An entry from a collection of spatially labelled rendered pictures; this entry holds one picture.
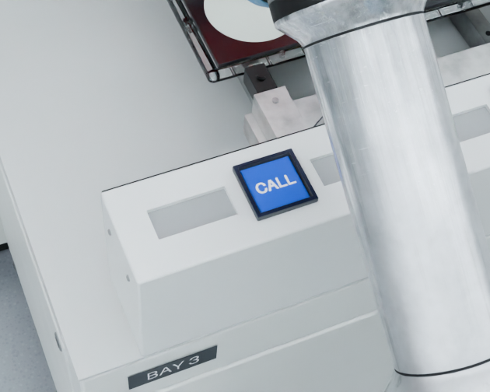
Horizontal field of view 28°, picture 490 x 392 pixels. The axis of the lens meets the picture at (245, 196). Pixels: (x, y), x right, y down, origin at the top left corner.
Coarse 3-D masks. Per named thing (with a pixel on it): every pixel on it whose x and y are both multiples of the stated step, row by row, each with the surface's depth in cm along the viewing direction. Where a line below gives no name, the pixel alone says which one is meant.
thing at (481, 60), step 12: (480, 48) 104; (444, 60) 103; (456, 60) 103; (468, 60) 103; (480, 60) 103; (444, 72) 102; (456, 72) 102; (468, 72) 102; (480, 72) 102; (444, 84) 101; (312, 96) 99; (300, 108) 98; (312, 108) 98; (252, 120) 97; (312, 120) 97; (252, 132) 96; (252, 144) 98
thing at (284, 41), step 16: (192, 0) 103; (432, 0) 105; (448, 0) 105; (192, 16) 102; (208, 32) 100; (208, 48) 100; (224, 48) 99; (240, 48) 100; (256, 48) 100; (272, 48) 100; (224, 64) 98
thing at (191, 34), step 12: (168, 0) 103; (180, 0) 103; (180, 12) 101; (180, 24) 101; (192, 24) 101; (192, 36) 100; (192, 48) 99; (204, 48) 99; (204, 60) 98; (204, 72) 98
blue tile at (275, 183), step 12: (288, 156) 84; (252, 168) 83; (264, 168) 83; (276, 168) 84; (288, 168) 84; (252, 180) 83; (264, 180) 83; (276, 180) 83; (288, 180) 83; (300, 180) 83; (252, 192) 82; (264, 192) 82; (276, 192) 82; (288, 192) 82; (300, 192) 82; (264, 204) 81; (276, 204) 82
